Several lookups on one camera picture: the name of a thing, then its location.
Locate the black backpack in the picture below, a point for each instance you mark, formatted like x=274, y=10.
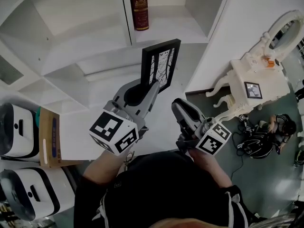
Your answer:
x=256, y=146

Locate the small framed picture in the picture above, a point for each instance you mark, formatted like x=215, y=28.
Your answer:
x=253, y=90

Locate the oval vanity mirror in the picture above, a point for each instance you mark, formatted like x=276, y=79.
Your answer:
x=270, y=37

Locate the white shelf hutch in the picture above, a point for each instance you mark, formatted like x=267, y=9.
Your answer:
x=71, y=32

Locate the person's left forearm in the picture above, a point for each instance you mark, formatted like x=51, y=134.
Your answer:
x=102, y=167

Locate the person's right forearm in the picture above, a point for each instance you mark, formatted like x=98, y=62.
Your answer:
x=211, y=167

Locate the cream dressing table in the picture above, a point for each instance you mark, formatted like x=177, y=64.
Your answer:
x=268, y=79

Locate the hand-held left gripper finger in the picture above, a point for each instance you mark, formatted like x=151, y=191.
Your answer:
x=149, y=98
x=121, y=96

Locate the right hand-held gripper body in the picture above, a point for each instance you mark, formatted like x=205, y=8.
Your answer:
x=213, y=136

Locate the small orange box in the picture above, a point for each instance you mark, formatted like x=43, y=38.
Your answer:
x=270, y=62

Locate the person's black shirt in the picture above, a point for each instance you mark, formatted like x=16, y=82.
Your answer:
x=161, y=191

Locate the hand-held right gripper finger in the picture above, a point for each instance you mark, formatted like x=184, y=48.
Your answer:
x=180, y=117
x=192, y=111

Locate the white and black machine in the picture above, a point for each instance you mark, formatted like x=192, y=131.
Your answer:
x=21, y=132
x=47, y=189

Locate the black picture frame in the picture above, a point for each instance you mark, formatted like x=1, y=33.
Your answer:
x=161, y=63

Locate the white shelf compartment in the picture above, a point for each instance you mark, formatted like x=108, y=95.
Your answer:
x=171, y=15

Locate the red book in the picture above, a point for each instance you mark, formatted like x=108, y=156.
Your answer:
x=140, y=8

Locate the cardboard box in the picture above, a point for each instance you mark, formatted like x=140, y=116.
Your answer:
x=48, y=139

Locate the teal round object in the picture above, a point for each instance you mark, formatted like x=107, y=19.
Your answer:
x=38, y=117

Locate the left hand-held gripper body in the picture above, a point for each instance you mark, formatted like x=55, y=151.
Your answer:
x=114, y=132

